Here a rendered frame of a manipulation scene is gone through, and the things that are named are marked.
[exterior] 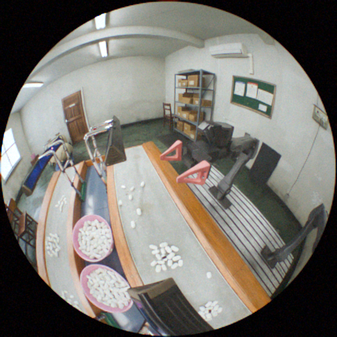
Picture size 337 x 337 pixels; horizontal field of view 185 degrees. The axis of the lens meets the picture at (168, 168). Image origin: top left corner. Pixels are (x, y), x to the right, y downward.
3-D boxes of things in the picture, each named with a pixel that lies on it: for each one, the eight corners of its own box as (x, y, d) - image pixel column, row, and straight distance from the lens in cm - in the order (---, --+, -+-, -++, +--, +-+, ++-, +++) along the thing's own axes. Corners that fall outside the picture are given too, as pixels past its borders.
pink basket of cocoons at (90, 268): (114, 257, 64) (105, 255, 55) (150, 295, 61) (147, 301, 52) (83, 274, 76) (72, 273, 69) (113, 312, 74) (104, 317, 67)
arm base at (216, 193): (230, 203, 68) (237, 198, 73) (210, 181, 73) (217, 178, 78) (225, 210, 74) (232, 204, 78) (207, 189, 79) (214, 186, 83)
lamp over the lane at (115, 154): (120, 122, 97) (118, 114, 95) (127, 161, 38) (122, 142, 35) (110, 124, 97) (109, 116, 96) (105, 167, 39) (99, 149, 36)
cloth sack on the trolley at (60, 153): (75, 149, 356) (70, 138, 347) (68, 163, 294) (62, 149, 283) (61, 155, 382) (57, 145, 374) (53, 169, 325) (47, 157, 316)
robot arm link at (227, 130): (230, 131, 30) (248, 129, 40) (207, 120, 35) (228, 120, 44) (219, 166, 35) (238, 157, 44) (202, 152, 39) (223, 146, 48)
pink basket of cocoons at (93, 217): (114, 217, 70) (108, 209, 62) (125, 260, 61) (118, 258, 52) (80, 225, 81) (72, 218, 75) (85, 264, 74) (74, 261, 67)
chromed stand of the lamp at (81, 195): (86, 183, 103) (64, 136, 86) (84, 201, 90) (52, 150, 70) (71, 188, 112) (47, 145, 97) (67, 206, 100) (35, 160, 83)
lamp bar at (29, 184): (64, 141, 112) (62, 134, 111) (32, 195, 68) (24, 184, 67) (58, 144, 116) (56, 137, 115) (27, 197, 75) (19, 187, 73)
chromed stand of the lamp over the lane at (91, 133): (127, 170, 94) (115, 117, 75) (132, 187, 79) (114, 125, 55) (106, 176, 96) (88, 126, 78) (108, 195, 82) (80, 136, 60)
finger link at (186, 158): (167, 156, 26) (198, 148, 30) (156, 144, 32) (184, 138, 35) (167, 177, 30) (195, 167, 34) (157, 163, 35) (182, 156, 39)
